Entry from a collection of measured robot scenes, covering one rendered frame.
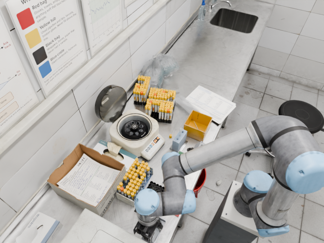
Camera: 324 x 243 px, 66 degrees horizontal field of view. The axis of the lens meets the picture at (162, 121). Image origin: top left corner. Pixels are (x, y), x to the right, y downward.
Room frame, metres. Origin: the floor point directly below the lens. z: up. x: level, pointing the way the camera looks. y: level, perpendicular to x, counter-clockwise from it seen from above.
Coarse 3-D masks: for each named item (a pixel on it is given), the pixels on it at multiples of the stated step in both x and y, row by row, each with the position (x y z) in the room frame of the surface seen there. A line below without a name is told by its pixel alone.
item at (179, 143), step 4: (184, 132) 0.86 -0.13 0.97; (176, 136) 0.83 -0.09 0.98; (180, 136) 0.83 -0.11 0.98; (184, 136) 0.84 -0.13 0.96; (176, 140) 0.80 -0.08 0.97; (180, 140) 0.80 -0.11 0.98; (184, 140) 0.85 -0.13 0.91; (172, 144) 0.80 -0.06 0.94; (176, 144) 0.79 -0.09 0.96; (180, 144) 0.81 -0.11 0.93; (184, 144) 0.84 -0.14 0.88; (172, 148) 0.80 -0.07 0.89; (176, 148) 0.79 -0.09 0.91; (180, 148) 0.81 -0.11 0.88
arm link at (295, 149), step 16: (288, 128) 0.44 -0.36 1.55; (304, 128) 0.44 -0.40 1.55; (272, 144) 0.42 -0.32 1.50; (288, 144) 0.39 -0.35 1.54; (304, 144) 0.38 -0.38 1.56; (288, 160) 0.35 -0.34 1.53; (304, 160) 0.34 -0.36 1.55; (320, 160) 0.34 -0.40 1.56; (288, 176) 0.32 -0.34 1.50; (304, 176) 0.30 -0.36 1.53; (320, 176) 0.31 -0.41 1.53; (272, 192) 0.35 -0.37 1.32; (288, 192) 0.33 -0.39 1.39; (304, 192) 0.29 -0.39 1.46; (256, 208) 0.37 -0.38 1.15; (272, 208) 0.33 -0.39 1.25; (288, 208) 0.32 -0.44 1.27; (256, 224) 0.33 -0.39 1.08; (272, 224) 0.31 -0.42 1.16
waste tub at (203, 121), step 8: (192, 112) 1.03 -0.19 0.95; (192, 120) 1.03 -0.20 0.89; (200, 120) 1.01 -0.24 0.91; (208, 120) 0.99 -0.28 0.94; (184, 128) 0.92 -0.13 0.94; (192, 128) 0.90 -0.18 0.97; (200, 128) 0.97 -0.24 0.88; (208, 128) 0.94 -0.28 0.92; (192, 136) 0.89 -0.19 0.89; (200, 136) 0.87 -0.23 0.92
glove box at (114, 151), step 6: (102, 144) 0.78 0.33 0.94; (108, 144) 0.77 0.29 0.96; (114, 144) 0.78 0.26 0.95; (96, 150) 0.74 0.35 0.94; (102, 150) 0.74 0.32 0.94; (108, 150) 0.73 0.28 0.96; (114, 150) 0.73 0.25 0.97; (120, 150) 0.74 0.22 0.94; (114, 156) 0.72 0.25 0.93; (120, 156) 0.72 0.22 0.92; (126, 156) 0.71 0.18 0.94; (132, 156) 0.71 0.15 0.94; (126, 162) 0.67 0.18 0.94; (132, 162) 0.67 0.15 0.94; (126, 168) 0.64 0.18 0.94
